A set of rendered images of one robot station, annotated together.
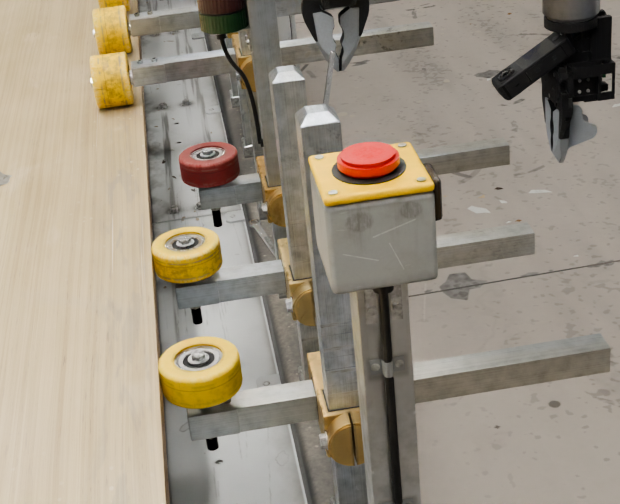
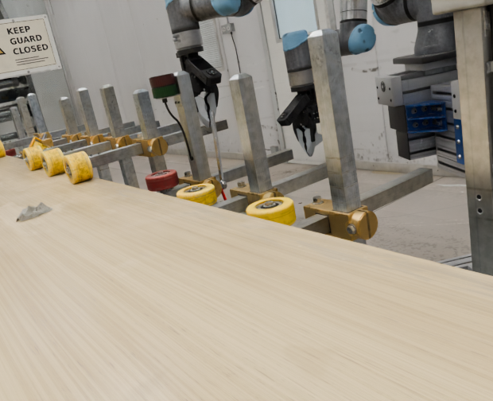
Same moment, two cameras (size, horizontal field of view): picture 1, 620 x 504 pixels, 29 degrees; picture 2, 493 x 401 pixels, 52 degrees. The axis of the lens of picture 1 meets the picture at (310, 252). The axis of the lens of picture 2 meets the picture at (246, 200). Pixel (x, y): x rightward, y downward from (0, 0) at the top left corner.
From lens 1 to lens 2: 71 cm
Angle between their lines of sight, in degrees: 28
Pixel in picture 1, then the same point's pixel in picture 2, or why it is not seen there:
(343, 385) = (351, 195)
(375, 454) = (489, 130)
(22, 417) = (197, 250)
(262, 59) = (188, 110)
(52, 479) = (257, 256)
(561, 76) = (308, 110)
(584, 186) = not seen: hidden behind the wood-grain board
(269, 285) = (240, 206)
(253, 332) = not seen: hidden behind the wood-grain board
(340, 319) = (347, 153)
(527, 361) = (405, 181)
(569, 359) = (419, 177)
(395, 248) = not seen: outside the picture
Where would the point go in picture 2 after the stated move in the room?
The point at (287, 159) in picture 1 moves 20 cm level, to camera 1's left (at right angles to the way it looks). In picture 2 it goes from (249, 122) to (158, 146)
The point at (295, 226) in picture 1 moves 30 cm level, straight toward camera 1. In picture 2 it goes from (257, 161) to (356, 176)
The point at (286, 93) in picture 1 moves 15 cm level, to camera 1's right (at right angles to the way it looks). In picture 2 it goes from (245, 83) to (304, 70)
